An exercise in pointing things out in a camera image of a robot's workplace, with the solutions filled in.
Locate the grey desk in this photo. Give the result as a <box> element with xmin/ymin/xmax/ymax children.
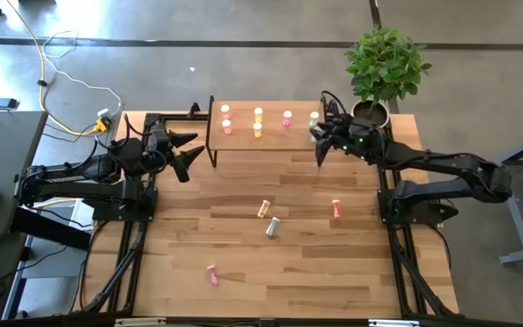
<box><xmin>0</xmin><ymin>110</ymin><xmax>49</xmax><ymax>240</ymax></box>

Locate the white floor cable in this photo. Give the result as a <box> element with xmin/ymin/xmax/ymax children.
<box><xmin>42</xmin><ymin>29</ymin><xmax>124</xmax><ymax>120</ymax></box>

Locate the green leafy plant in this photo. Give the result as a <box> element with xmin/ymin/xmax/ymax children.
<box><xmin>343</xmin><ymin>25</ymin><xmax>433</xmax><ymax>106</ymax></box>

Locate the black aluminium table frame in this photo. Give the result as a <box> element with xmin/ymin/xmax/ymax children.
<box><xmin>73</xmin><ymin>100</ymin><xmax>461</xmax><ymax>327</ymax></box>

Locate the wooden shelf black metal frame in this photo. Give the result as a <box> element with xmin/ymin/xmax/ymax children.
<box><xmin>204</xmin><ymin>94</ymin><xmax>333</xmax><ymax>168</ymax></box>

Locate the yellow floor cable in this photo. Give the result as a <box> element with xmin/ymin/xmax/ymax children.
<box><xmin>5</xmin><ymin>0</ymin><xmax>111</xmax><ymax>137</ymax></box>

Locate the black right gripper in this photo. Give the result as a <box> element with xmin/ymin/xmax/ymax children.
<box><xmin>309</xmin><ymin>114</ymin><xmax>368</xmax><ymax>169</ymax></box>

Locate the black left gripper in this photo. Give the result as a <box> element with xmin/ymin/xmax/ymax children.
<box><xmin>143</xmin><ymin>126</ymin><xmax>206</xmax><ymax>184</ymax></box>

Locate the white plant pot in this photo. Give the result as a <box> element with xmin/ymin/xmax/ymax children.
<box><xmin>350</xmin><ymin>98</ymin><xmax>391</xmax><ymax>130</ymax></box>

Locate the silver metal bracket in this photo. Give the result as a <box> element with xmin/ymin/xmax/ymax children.
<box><xmin>113</xmin><ymin>317</ymin><xmax>168</xmax><ymax>327</ymax></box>
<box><xmin>368</xmin><ymin>319</ymin><xmax>420</xmax><ymax>327</ymax></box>

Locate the white flat box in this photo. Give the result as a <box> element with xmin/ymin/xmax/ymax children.
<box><xmin>68</xmin><ymin>197</ymin><xmax>100</xmax><ymax>233</ymax></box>

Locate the black desk crossbar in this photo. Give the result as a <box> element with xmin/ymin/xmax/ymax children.
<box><xmin>10</xmin><ymin>206</ymin><xmax>94</xmax><ymax>252</ymax></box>

